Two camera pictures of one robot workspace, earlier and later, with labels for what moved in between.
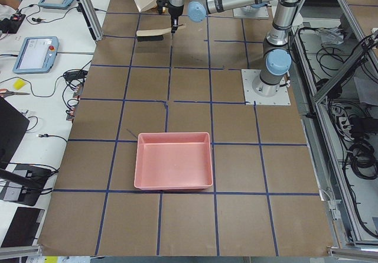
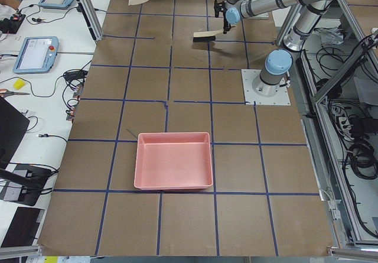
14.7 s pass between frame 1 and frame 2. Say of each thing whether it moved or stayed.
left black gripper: moved
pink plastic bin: stayed
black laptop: stayed
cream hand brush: moved
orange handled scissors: stayed
